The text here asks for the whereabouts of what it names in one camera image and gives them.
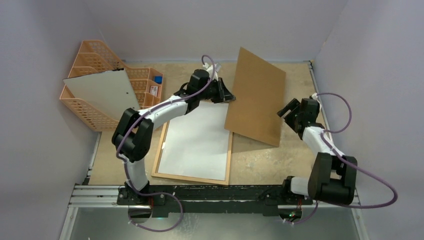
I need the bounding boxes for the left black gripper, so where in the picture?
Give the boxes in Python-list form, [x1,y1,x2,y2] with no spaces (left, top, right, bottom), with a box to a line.
[198,78,235,104]

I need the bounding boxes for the brown frame backing board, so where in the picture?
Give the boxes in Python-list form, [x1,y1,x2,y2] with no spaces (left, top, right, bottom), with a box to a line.
[224,47,286,147]

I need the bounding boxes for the street scene photo print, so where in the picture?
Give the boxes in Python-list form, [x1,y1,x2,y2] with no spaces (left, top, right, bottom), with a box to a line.
[157,101,231,182]

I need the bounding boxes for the wooden picture frame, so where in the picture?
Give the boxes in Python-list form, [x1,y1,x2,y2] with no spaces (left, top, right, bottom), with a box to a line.
[151,99,234,186]

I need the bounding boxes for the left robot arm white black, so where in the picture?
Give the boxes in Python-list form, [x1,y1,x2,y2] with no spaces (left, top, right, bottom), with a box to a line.
[111,69,236,205]

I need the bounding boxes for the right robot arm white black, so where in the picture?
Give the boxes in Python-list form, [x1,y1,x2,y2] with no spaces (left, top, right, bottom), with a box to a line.
[277,98,358,205]

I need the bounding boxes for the blue small item in organizer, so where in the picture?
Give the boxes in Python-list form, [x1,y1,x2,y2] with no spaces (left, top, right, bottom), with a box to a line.
[153,75,163,84]

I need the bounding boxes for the red white small box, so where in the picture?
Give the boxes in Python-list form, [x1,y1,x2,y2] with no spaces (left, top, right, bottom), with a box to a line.
[149,85,159,97]

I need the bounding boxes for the white board in organizer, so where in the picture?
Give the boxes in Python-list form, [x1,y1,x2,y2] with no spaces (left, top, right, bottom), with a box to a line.
[63,68,141,120]

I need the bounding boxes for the orange plastic file organizer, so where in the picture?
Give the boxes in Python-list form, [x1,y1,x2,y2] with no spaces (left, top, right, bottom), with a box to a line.
[59,40,164,132]

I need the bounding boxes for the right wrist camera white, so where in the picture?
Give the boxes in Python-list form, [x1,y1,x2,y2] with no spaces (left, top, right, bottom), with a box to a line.
[309,92,318,101]

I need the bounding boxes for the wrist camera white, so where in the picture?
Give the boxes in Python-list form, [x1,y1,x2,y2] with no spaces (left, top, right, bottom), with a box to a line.
[309,92,318,101]
[202,63,221,80]

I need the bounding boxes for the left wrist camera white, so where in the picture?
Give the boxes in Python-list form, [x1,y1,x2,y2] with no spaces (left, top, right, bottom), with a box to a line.
[202,63,221,80]

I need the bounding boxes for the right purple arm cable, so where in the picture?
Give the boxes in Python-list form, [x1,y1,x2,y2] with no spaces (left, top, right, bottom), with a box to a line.
[314,92,398,210]

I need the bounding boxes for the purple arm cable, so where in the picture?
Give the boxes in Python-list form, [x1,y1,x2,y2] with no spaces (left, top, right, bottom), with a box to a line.
[115,54,217,196]
[314,92,398,210]

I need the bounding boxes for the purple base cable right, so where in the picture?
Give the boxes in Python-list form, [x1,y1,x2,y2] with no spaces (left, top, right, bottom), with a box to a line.
[281,202,319,226]

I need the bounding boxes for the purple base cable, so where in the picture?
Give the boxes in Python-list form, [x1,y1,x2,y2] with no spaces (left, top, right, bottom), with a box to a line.
[281,202,319,226]
[127,191,184,233]

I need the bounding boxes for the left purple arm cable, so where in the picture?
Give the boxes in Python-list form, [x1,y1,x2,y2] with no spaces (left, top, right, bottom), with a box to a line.
[115,54,217,196]

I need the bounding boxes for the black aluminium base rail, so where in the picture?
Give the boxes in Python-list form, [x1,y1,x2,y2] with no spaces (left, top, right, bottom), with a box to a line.
[67,183,362,218]

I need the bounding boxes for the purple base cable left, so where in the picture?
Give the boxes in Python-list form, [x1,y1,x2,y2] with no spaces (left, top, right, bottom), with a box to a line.
[127,191,184,233]

